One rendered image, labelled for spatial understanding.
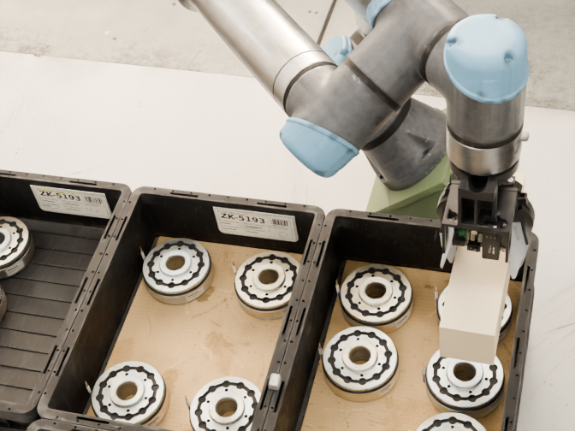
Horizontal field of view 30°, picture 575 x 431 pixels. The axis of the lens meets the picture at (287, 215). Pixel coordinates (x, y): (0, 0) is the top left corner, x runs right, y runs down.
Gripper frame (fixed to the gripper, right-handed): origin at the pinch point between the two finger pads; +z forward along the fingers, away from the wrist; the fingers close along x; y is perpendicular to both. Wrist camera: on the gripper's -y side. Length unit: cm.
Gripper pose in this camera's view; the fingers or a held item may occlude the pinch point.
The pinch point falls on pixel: (483, 254)
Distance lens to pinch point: 127.8
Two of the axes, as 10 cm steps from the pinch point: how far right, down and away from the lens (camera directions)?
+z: 1.2, 6.3, 7.6
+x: 9.6, 1.3, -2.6
